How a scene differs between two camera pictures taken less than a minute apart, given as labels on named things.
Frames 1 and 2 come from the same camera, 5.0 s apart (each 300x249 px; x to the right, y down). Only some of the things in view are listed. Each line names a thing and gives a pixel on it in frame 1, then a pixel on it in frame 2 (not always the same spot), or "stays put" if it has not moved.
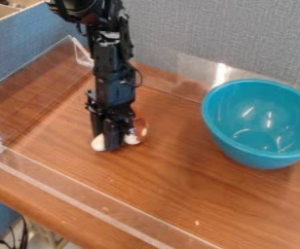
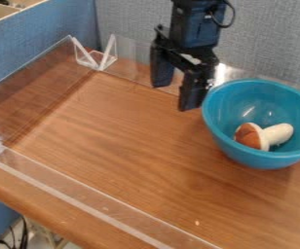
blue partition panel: (18, 40) stays put
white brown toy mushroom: (133, 136) to (251, 135)
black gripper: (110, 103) to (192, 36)
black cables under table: (23, 240) stays put
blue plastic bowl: (261, 122) stays put
